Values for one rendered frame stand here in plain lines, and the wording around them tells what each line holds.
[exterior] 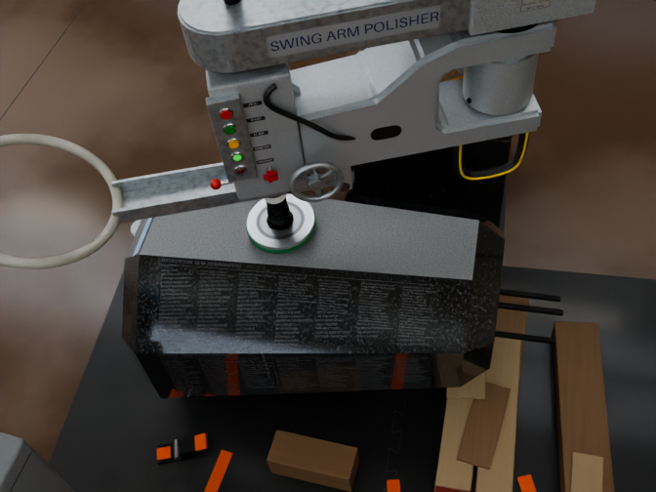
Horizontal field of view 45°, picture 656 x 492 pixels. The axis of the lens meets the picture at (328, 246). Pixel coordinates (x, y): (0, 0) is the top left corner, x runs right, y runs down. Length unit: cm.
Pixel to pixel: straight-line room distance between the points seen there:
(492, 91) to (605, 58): 224
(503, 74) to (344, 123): 42
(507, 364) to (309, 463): 77
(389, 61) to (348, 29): 24
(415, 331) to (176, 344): 76
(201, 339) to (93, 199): 151
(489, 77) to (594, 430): 139
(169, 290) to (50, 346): 105
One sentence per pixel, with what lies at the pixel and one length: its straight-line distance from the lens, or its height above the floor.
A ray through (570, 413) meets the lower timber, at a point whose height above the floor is 11.
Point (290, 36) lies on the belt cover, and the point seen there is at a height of 163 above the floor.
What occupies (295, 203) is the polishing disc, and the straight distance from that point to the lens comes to 252.
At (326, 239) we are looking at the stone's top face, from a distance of 250.
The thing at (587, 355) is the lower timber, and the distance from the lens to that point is 312.
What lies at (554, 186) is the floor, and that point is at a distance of 372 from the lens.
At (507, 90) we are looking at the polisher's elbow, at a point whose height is 132.
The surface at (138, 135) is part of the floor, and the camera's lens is 415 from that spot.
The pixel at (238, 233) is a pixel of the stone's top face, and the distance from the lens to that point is 256.
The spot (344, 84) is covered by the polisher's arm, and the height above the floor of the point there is 137.
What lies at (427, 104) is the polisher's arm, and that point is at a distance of 211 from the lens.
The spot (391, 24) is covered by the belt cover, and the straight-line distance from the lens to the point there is 190.
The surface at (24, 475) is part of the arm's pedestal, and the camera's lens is 239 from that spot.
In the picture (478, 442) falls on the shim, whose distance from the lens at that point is 277.
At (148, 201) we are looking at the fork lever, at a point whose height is 106.
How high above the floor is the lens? 279
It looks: 53 degrees down
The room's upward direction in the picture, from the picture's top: 8 degrees counter-clockwise
